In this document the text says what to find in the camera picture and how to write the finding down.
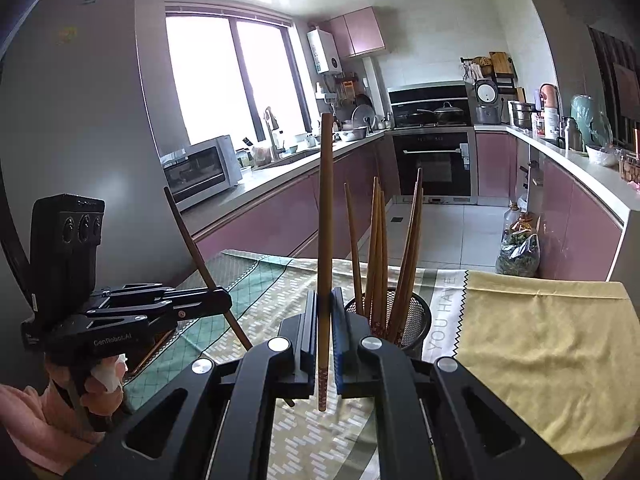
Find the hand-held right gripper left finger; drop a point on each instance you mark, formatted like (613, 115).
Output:
(310, 340)

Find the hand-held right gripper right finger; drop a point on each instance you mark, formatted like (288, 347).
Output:
(342, 350)

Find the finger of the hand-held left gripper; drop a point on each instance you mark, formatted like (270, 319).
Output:
(130, 296)
(200, 302)

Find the wooden chopstick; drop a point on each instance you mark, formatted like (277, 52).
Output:
(192, 245)
(326, 210)

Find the black mesh chopstick holder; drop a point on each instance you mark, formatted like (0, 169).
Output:
(417, 320)

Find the bundle of wooden chopsticks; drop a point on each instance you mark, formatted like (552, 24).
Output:
(376, 240)

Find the person's left hand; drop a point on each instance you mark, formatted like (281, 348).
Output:
(102, 392)

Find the pink base cabinet run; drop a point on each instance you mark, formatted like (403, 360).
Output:
(280, 210)
(565, 220)

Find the grey refrigerator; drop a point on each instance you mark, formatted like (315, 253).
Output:
(100, 135)

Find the silver microwave oven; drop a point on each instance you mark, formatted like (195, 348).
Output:
(200, 172)

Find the steel sink faucet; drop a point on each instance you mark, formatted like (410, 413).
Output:
(271, 132)

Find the patterned tablecloth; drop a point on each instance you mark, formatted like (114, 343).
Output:
(540, 340)

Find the plastic bag of greens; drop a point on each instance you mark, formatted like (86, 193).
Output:
(517, 255)

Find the black built-in oven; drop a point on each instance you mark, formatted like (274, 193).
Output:
(432, 165)

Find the steel bowl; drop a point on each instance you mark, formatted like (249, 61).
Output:
(352, 134)

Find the plastic oil bottle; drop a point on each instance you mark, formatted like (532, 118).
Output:
(515, 217)

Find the kitchen window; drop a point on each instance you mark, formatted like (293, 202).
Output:
(225, 75)

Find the steel pot lid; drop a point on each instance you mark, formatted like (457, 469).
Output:
(362, 117)

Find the black frying pan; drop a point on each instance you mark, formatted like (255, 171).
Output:
(409, 118)

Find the lidded black wok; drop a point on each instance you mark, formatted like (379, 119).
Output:
(447, 114)

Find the black range hood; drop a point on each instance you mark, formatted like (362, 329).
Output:
(430, 94)

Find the white water heater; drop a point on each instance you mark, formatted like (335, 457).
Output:
(325, 51)

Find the grey rice cooker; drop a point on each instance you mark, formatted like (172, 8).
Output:
(487, 102)

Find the steel stockpot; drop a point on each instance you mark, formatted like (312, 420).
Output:
(522, 115)

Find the steel thermos flask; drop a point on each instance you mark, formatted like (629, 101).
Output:
(574, 135)

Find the wooden cutting board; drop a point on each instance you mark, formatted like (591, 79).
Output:
(501, 64)

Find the pink kettle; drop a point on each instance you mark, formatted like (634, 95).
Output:
(549, 96)

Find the teal covered appliance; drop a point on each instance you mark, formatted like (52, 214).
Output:
(590, 120)

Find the glass jar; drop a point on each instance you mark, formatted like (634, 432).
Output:
(630, 167)

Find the dark slatted partition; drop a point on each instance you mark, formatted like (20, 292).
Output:
(617, 85)

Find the pink wall cabinet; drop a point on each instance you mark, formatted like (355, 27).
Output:
(357, 32)

